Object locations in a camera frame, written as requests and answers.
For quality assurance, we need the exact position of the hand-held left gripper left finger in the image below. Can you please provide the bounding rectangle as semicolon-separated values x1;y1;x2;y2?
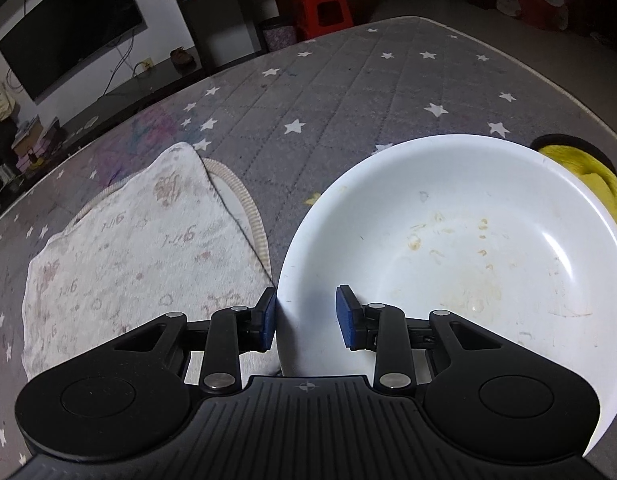
83;286;279;395

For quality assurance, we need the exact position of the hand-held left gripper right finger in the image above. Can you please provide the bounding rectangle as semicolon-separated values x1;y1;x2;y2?
335;284;545;395

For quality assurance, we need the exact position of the white bowl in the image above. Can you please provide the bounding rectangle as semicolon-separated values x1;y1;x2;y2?
277;133;617;453

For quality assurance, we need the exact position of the yellow cloth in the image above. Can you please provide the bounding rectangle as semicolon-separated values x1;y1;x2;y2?
531;133;617;241

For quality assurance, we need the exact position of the round beige mat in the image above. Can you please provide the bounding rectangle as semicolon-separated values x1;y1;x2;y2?
63;157;274;281

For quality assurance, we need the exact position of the white printed towel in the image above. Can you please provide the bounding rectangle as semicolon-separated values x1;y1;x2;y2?
21;141;276;386

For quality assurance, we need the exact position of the grey star-print cover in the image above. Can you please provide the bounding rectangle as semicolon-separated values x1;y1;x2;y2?
0;15;617;480

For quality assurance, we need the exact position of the patterned waste bin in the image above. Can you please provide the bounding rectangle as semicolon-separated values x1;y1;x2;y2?
260;19;295;53

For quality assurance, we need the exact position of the cardboard box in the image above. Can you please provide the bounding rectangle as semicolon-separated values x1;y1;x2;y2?
11;115;46;156

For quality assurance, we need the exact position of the dark wooden display cabinet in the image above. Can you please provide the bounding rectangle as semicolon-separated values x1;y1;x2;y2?
158;0;389;68

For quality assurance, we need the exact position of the black flat television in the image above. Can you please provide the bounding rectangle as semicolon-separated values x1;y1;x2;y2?
0;0;148;106

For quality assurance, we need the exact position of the television cable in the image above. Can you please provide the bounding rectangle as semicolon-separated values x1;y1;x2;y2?
103;35;139;96

